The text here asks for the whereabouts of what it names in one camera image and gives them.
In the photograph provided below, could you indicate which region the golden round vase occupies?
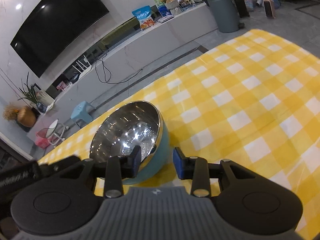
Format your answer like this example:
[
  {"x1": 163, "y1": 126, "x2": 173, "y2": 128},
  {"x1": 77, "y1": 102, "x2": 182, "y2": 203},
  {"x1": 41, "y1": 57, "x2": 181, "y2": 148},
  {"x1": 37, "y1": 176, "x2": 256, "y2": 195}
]
[{"x1": 17, "y1": 106, "x2": 36, "y2": 128}]

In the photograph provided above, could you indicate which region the pink storage box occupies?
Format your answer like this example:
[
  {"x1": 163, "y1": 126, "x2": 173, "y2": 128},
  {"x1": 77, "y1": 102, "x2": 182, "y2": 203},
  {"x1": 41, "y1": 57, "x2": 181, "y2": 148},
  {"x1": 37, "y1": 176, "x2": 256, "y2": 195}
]
[{"x1": 35, "y1": 128, "x2": 53, "y2": 149}]

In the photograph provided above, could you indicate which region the blue steel bowl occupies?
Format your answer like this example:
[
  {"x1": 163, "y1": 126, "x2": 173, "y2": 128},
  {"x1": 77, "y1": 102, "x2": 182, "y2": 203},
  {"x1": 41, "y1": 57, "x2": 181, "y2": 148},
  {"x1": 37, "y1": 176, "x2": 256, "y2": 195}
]
[{"x1": 89, "y1": 101, "x2": 170, "y2": 185}]

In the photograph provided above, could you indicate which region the blue snack bag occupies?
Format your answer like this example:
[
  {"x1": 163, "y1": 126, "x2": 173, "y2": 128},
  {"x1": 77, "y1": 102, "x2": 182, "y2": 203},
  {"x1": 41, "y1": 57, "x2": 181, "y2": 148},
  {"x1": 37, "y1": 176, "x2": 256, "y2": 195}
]
[{"x1": 132, "y1": 5, "x2": 155, "y2": 30}]

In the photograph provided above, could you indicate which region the yellow checkered tablecloth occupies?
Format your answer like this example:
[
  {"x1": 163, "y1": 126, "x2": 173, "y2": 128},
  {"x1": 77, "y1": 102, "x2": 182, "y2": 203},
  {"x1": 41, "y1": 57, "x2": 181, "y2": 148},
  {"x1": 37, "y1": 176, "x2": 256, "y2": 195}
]
[{"x1": 37, "y1": 29, "x2": 320, "y2": 240}]

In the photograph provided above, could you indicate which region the black cable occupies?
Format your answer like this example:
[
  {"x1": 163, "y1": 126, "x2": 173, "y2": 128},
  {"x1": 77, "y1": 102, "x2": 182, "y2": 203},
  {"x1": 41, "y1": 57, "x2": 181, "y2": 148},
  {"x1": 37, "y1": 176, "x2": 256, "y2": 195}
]
[{"x1": 94, "y1": 49, "x2": 144, "y2": 85}]

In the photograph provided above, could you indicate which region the white wifi router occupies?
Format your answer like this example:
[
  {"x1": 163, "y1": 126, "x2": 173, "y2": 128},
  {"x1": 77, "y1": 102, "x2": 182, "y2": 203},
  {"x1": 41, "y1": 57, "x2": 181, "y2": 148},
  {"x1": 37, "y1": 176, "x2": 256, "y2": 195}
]
[{"x1": 72, "y1": 55, "x2": 92, "y2": 79}]

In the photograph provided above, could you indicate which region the small round white stool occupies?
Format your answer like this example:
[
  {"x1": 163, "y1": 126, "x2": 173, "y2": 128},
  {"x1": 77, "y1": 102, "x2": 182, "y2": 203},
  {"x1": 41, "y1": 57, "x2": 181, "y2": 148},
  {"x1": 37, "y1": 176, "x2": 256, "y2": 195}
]
[{"x1": 45, "y1": 119, "x2": 69, "y2": 148}]

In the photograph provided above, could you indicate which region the small pink heater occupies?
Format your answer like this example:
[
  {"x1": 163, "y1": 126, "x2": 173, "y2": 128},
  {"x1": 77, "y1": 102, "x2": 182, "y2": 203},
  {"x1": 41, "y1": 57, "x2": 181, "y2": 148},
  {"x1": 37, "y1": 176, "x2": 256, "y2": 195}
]
[{"x1": 263, "y1": 0, "x2": 276, "y2": 18}]

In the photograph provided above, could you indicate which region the grey trash bin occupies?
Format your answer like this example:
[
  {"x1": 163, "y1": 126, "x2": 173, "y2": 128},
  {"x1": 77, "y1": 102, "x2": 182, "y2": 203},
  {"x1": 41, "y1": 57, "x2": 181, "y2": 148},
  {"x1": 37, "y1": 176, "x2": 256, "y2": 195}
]
[{"x1": 206, "y1": 0, "x2": 240, "y2": 33}]

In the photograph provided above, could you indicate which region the light blue plastic stool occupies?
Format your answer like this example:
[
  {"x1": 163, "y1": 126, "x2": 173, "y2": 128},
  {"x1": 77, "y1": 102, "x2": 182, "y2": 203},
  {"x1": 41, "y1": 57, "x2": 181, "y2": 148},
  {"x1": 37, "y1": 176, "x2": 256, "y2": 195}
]
[{"x1": 71, "y1": 101, "x2": 96, "y2": 128}]

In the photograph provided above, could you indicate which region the black television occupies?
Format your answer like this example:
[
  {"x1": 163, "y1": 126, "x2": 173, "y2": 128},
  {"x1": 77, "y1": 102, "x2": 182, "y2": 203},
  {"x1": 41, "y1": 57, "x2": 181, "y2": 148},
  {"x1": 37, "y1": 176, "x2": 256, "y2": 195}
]
[{"x1": 10, "y1": 0, "x2": 109, "y2": 77}]

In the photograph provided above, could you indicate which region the grey tv cabinet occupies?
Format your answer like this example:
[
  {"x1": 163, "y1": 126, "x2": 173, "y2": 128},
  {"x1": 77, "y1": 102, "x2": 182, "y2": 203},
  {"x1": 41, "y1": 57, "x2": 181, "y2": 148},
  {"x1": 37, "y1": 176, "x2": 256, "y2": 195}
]
[{"x1": 27, "y1": 3, "x2": 217, "y2": 140}]

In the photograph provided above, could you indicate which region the blue vase plant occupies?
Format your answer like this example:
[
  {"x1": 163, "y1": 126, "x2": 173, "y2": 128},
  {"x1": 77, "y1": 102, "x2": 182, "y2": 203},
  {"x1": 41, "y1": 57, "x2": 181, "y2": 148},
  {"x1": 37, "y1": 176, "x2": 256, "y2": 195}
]
[{"x1": 19, "y1": 74, "x2": 47, "y2": 114}]

